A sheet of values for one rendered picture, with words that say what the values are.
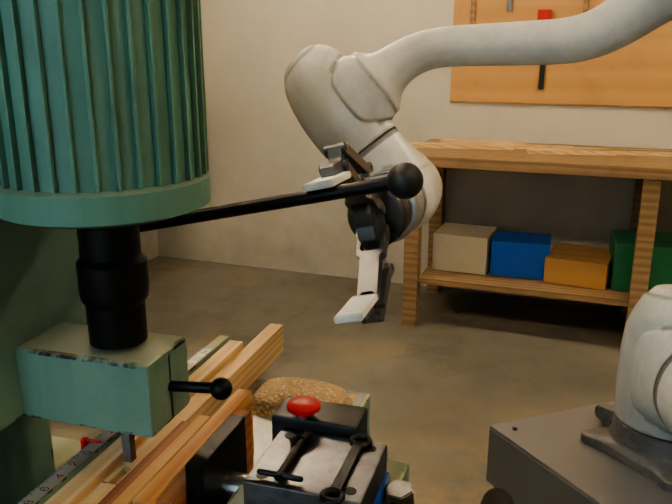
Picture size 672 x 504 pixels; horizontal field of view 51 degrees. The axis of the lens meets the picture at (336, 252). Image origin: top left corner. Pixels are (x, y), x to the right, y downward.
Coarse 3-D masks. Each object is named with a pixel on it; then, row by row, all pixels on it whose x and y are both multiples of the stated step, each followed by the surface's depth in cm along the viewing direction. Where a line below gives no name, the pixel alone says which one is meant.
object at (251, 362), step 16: (272, 336) 98; (240, 352) 93; (256, 352) 93; (272, 352) 99; (224, 368) 88; (240, 368) 89; (256, 368) 94; (240, 384) 89; (192, 400) 80; (208, 400) 81; (224, 400) 85; (176, 416) 77; (192, 416) 77; (160, 432) 74
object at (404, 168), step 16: (400, 176) 65; (416, 176) 65; (304, 192) 70; (320, 192) 69; (336, 192) 68; (352, 192) 68; (368, 192) 68; (400, 192) 66; (416, 192) 66; (208, 208) 74; (224, 208) 73; (240, 208) 72; (256, 208) 71; (272, 208) 71; (144, 224) 76; (160, 224) 75; (176, 224) 75
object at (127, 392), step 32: (32, 352) 63; (64, 352) 62; (96, 352) 62; (128, 352) 62; (160, 352) 62; (32, 384) 64; (64, 384) 63; (96, 384) 62; (128, 384) 61; (160, 384) 62; (32, 416) 65; (64, 416) 64; (96, 416) 63; (128, 416) 62; (160, 416) 63
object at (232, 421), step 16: (240, 416) 66; (224, 432) 63; (240, 432) 65; (208, 448) 60; (224, 448) 62; (240, 448) 65; (192, 464) 58; (208, 464) 59; (224, 464) 62; (240, 464) 66; (192, 480) 58; (208, 480) 59; (224, 480) 62; (240, 480) 62; (192, 496) 59; (208, 496) 60; (224, 496) 62
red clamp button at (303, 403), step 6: (300, 396) 63; (306, 396) 63; (312, 396) 63; (288, 402) 63; (294, 402) 62; (300, 402) 62; (306, 402) 62; (312, 402) 62; (318, 402) 62; (288, 408) 62; (294, 408) 61; (300, 408) 61; (306, 408) 61; (312, 408) 61; (318, 408) 62; (294, 414) 61; (300, 414) 61; (306, 414) 61; (312, 414) 61
